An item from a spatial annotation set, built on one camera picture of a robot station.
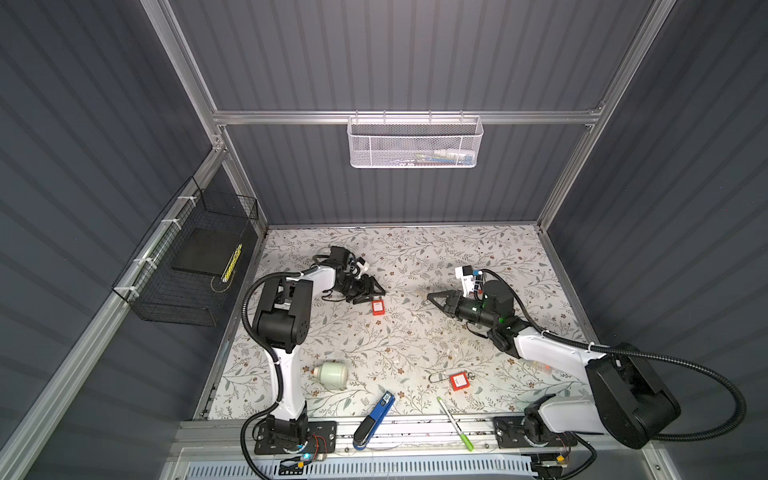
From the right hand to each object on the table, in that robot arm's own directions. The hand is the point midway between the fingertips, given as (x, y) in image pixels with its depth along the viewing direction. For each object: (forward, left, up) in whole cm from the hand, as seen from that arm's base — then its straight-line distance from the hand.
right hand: (431, 300), depth 80 cm
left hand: (+10, +15, -14) cm, 23 cm away
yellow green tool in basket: (+4, +51, +13) cm, 52 cm away
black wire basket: (0, +62, +13) cm, 63 cm away
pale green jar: (-18, +26, -7) cm, 32 cm away
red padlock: (+6, +16, -14) cm, 22 cm away
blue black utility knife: (-28, +16, -11) cm, 34 cm away
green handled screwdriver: (-30, -7, -16) cm, 35 cm away
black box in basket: (+6, +57, +15) cm, 59 cm away
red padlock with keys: (-17, -7, -15) cm, 23 cm away
